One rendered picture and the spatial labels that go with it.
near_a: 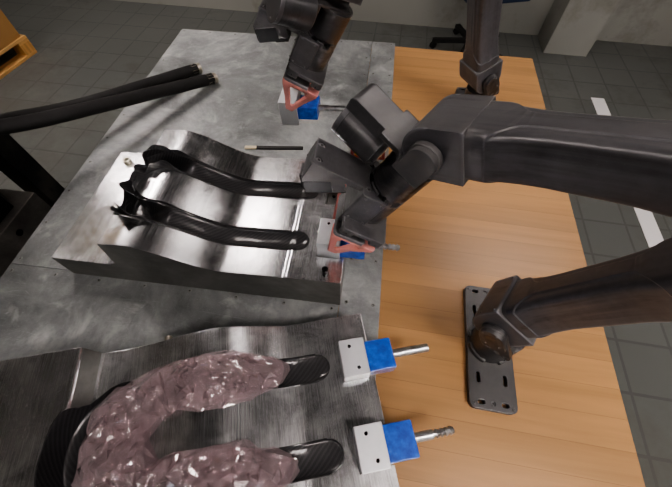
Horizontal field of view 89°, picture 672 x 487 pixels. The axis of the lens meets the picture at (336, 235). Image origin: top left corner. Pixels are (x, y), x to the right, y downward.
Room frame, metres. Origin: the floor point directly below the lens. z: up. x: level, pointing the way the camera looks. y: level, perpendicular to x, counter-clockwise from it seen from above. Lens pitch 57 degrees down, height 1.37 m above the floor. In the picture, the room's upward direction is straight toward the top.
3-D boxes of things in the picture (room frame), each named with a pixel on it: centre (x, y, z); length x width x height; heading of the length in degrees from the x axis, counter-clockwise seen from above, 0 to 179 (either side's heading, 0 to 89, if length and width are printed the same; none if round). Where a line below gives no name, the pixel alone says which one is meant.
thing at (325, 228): (0.29, -0.04, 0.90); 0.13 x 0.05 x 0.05; 83
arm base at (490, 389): (0.15, -0.25, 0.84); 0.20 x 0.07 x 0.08; 170
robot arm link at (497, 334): (0.16, -0.24, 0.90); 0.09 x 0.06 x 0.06; 141
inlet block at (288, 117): (0.59, 0.04, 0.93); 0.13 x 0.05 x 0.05; 83
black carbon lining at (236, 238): (0.37, 0.21, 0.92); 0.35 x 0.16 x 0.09; 83
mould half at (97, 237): (0.38, 0.22, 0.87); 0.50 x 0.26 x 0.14; 83
